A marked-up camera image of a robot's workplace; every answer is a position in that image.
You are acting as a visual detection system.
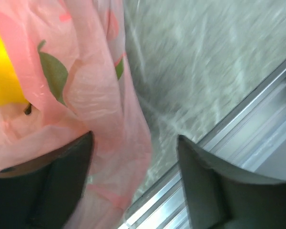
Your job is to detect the aluminium rail frame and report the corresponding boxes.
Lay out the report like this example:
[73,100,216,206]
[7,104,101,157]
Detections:
[121,59,286,229]

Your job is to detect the pink plastic bag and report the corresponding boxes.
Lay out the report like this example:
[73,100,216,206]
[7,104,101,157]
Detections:
[0,0,152,229]

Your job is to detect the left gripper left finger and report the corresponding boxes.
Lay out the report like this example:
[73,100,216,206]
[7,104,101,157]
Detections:
[0,132,94,229]

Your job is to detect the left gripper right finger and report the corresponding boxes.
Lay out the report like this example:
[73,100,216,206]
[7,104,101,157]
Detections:
[177,135,286,229]

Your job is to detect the yellow fruit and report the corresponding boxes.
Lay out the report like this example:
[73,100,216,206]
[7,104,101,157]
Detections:
[0,32,32,115]

